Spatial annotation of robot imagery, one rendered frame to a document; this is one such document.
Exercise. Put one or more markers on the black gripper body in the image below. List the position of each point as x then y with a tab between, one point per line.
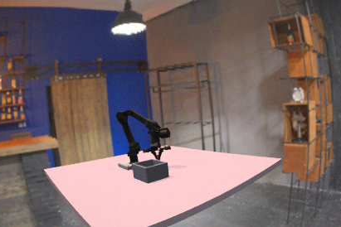
160	148

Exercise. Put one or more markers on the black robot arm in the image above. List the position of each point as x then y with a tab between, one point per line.
134	147

